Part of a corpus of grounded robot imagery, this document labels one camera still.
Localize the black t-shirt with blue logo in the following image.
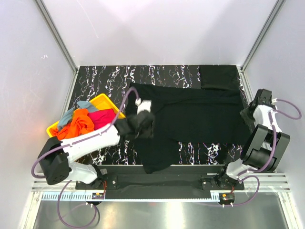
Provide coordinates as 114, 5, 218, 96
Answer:
131, 83, 250, 173

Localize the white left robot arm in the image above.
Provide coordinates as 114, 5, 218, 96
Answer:
35, 110, 154, 189

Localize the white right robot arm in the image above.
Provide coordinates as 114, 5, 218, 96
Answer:
216, 89, 291, 189

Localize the red t-shirt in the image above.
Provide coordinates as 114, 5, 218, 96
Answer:
88, 109, 116, 130

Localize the yellow plastic bin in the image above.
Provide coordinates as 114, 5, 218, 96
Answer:
46, 94, 119, 137

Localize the folded black t-shirt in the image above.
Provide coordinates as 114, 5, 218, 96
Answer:
199, 65, 239, 91

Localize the light blue grey t-shirt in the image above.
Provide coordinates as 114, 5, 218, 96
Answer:
57, 101, 98, 131

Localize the orange t-shirt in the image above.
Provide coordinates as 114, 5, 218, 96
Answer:
51, 108, 94, 140

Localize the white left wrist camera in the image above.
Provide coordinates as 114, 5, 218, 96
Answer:
135, 98, 152, 114

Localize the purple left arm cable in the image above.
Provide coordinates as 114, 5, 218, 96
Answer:
32, 87, 143, 227

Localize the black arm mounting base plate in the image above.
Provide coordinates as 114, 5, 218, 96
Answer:
76, 173, 244, 190

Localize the aluminium frame post right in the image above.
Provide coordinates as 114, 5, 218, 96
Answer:
240, 0, 286, 72

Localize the aluminium frame post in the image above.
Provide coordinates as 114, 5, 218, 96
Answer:
34, 0, 78, 74
240, 0, 286, 72

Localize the aluminium frame post left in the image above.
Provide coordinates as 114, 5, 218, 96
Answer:
34, 0, 78, 74

